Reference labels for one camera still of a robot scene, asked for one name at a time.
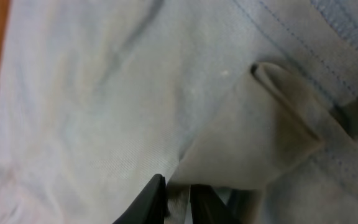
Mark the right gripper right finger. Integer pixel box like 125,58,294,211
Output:
190,185,240,224

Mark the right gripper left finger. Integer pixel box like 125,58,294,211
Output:
113,174,167,224

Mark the light blue printed t-shirt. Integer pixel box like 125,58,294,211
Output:
0,0,358,223

